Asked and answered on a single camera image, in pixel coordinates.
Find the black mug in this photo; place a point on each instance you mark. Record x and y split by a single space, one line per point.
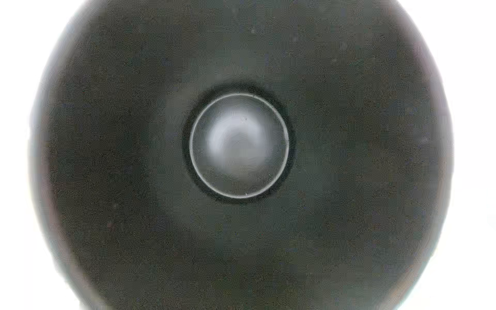
241 154

